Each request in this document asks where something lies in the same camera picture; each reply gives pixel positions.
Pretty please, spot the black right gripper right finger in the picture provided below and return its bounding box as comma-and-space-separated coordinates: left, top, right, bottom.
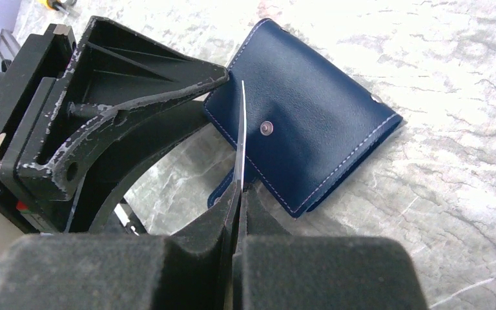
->
232, 186, 427, 309

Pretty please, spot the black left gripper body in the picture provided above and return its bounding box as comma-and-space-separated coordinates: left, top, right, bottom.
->
0, 24, 76, 233

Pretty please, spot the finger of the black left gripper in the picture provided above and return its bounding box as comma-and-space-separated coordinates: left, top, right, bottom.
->
15, 16, 229, 202
66, 100, 209, 233

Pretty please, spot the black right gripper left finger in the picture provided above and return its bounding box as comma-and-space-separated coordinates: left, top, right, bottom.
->
0, 182, 242, 309

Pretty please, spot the silver VIP card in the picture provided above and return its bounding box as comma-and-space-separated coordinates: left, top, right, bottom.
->
234, 80, 247, 192

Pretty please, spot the blue leather card holder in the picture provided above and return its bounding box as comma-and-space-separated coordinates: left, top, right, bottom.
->
204, 18, 402, 218

